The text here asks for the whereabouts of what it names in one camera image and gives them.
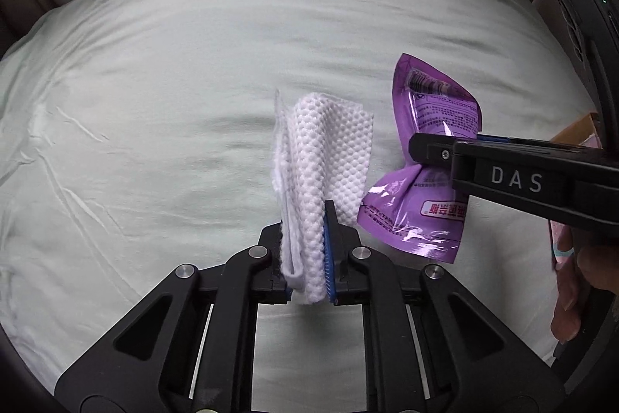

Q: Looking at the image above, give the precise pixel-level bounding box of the pale green bed sheet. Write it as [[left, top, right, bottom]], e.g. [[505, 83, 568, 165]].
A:
[[0, 0, 601, 413]]

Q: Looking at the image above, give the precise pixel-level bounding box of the person's right hand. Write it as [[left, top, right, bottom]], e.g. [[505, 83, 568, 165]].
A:
[[550, 226, 619, 344]]

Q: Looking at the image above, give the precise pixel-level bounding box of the white textured cloth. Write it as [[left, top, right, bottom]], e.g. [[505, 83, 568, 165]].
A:
[[272, 90, 376, 305]]

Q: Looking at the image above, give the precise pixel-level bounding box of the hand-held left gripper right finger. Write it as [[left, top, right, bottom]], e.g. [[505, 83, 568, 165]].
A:
[[321, 200, 568, 413]]

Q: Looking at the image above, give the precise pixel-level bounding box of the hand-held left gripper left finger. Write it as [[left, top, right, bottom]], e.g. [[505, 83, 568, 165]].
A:
[[55, 223, 294, 413]]

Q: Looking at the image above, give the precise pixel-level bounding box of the purple plastic packet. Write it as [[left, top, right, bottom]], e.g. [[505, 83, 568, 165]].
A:
[[358, 52, 485, 265]]

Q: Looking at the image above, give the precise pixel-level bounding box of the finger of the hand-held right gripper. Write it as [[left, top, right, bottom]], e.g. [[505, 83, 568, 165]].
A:
[[478, 133, 603, 153], [409, 132, 619, 233]]

